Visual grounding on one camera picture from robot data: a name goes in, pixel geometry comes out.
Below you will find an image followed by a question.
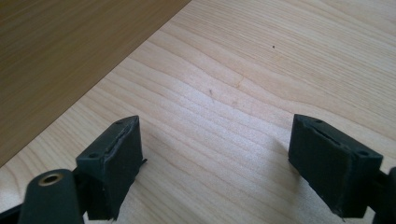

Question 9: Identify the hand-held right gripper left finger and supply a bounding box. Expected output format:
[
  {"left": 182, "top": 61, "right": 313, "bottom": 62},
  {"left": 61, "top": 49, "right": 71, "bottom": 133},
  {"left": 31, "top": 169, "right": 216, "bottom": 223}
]
[{"left": 76, "top": 115, "right": 148, "bottom": 221}]

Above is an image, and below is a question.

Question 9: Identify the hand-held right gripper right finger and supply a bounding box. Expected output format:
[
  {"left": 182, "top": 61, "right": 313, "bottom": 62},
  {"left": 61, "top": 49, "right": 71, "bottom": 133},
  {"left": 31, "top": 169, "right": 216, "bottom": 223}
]
[{"left": 288, "top": 113, "right": 384, "bottom": 218}]

